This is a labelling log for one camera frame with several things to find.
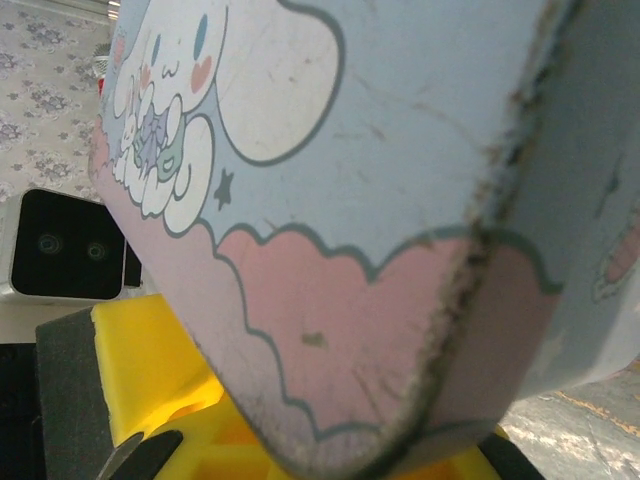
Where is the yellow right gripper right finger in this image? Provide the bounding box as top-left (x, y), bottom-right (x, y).
top-left (394, 427), bottom-right (544, 480)

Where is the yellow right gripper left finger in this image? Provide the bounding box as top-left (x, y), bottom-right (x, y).
top-left (99, 399), bottom-right (292, 480)

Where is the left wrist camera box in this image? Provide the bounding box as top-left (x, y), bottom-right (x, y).
top-left (0, 188), bottom-right (144, 307)

